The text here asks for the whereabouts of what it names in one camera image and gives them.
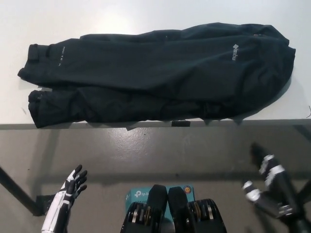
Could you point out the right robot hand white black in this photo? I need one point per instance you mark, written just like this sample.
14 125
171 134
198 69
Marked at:
274 179

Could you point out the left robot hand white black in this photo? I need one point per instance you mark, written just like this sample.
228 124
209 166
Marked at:
63 194

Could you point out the teal tp-link box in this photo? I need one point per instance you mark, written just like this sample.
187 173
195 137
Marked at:
137 195

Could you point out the curved black thread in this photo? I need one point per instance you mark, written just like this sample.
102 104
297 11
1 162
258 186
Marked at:
309 111

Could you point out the black table leg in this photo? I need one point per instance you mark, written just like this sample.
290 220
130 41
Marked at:
19 191

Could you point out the black jacket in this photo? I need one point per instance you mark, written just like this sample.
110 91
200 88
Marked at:
145 72

